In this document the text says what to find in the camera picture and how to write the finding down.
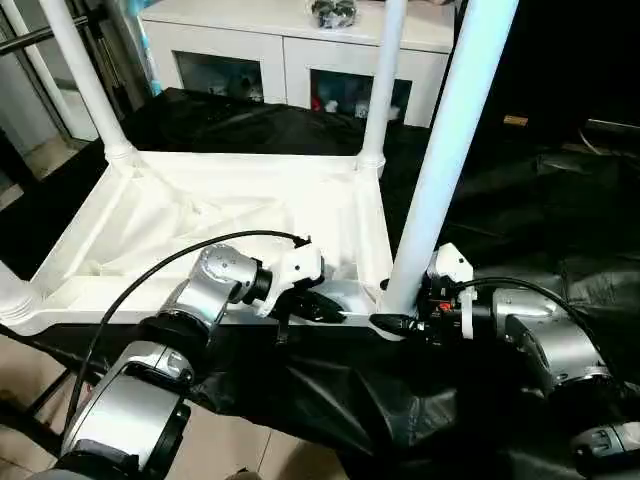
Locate white plastic table leg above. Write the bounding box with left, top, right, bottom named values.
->
left=356, top=0, right=410, bottom=172
left=381, top=0, right=521, bottom=317
left=0, top=259, right=40, bottom=322
left=38, top=0, right=140, bottom=167

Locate black mat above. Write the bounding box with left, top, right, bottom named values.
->
left=0, top=87, right=640, bottom=480

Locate black metal bar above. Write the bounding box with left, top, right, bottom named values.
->
left=583, top=118, right=640, bottom=147

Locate black metal rack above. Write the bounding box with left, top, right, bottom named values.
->
left=0, top=329, right=102, bottom=454

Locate white glass-door cabinet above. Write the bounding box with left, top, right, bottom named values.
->
left=141, top=0, right=457, bottom=130

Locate blue and white roll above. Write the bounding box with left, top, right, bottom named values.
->
left=133, top=0, right=165, bottom=100

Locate black backdrop cloth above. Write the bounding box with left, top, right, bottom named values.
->
left=449, top=0, right=640, bottom=146

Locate white pole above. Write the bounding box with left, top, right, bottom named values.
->
left=7, top=0, right=85, bottom=140

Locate black tripod pole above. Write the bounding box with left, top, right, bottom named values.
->
left=0, top=27, right=55, bottom=55

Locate black left wrist camera cable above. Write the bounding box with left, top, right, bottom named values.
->
left=63, top=228, right=315, bottom=437

